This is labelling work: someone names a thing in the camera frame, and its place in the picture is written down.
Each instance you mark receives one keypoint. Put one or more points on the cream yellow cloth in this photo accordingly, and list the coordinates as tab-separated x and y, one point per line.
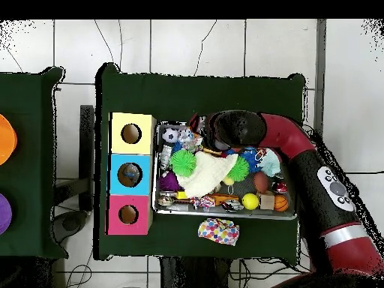
207	174

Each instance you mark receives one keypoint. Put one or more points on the clear plastic packet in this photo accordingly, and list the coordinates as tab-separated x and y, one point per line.
129	175

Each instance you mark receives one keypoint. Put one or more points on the yellow ball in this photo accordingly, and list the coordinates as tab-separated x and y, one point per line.
250	201

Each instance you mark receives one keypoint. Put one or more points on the colourful dotted packet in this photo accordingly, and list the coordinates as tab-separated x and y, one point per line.
219	231

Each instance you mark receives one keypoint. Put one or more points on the mint green cloth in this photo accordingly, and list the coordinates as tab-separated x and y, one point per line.
271	163

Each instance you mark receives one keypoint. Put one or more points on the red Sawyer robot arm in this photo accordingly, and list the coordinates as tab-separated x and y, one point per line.
324	192

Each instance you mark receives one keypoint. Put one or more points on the clear shallow bin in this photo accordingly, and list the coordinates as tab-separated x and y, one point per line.
162	207

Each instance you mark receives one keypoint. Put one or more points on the wooden box with three holes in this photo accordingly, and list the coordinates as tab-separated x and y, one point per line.
117	180

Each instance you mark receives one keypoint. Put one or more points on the purple spiky ball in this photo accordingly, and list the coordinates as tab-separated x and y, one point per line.
168	180

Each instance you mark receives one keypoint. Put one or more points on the black and white soccer ball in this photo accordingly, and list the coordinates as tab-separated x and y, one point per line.
170	135

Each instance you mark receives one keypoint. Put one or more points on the large blue spiky ball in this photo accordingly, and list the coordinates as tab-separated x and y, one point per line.
250	161

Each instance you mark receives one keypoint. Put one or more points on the dark green table cloth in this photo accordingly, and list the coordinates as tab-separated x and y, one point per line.
198	96
30	90

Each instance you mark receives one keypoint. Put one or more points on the brown rubber ball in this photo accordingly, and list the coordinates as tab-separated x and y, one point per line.
261	182

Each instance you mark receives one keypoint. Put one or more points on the pale wooden block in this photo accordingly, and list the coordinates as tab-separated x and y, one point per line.
267	202

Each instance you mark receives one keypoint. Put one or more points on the small orange basketball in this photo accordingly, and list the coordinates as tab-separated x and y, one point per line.
281	203

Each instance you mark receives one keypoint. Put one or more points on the black stand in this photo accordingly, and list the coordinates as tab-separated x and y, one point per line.
87	156

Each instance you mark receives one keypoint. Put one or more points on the orange plastic bowl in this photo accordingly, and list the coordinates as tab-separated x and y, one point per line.
6	139

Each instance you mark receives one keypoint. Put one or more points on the purple plastic bowl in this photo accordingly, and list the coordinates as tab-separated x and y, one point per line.
4	213

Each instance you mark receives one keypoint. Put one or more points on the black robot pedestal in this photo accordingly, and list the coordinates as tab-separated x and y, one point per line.
198	276

